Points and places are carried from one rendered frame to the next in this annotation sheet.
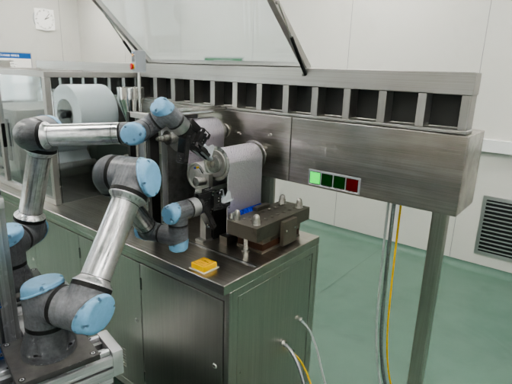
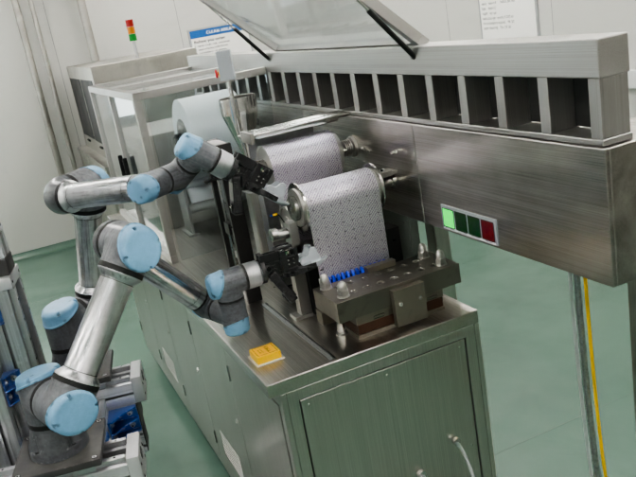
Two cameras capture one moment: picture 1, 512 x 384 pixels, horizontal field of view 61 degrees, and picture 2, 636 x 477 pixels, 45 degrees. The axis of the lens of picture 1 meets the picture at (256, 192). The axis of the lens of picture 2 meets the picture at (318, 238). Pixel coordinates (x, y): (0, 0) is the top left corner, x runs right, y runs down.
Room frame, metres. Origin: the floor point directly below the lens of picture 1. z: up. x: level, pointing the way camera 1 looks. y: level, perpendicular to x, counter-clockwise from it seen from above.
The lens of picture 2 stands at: (-0.05, -0.98, 1.81)
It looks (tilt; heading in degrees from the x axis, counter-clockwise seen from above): 17 degrees down; 31
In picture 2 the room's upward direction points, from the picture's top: 10 degrees counter-clockwise
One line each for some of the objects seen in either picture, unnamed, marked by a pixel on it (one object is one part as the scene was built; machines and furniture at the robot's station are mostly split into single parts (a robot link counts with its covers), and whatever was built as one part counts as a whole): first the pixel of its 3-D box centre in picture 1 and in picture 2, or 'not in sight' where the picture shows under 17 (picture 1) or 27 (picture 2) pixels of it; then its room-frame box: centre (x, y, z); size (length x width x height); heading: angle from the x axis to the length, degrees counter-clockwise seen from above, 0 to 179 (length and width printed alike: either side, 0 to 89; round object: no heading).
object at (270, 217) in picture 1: (270, 219); (387, 285); (1.83, -0.07, 1.00); 0.40 x 0.16 x 0.06; 142
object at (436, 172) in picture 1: (187, 129); (335, 141); (2.57, 0.41, 1.29); 3.10 x 0.28 x 0.30; 52
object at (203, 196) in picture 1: (207, 200); (277, 263); (1.69, 0.20, 1.12); 0.12 x 0.08 x 0.09; 142
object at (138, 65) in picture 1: (136, 61); (222, 65); (2.18, 0.59, 1.66); 0.07 x 0.07 x 0.10; 31
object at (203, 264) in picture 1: (203, 264); (265, 353); (1.53, 0.19, 0.91); 0.07 x 0.07 x 0.02; 52
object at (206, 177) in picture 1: (203, 208); (292, 271); (1.81, 0.23, 1.05); 0.06 x 0.05 x 0.31; 142
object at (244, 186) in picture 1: (244, 189); (350, 240); (1.88, 0.05, 1.12); 0.23 x 0.01 x 0.18; 142
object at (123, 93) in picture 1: (130, 93); (238, 104); (2.34, 0.68, 1.50); 0.14 x 0.14 x 0.06
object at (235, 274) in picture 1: (102, 200); (235, 252); (2.42, 0.89, 0.88); 2.52 x 0.66 x 0.04; 52
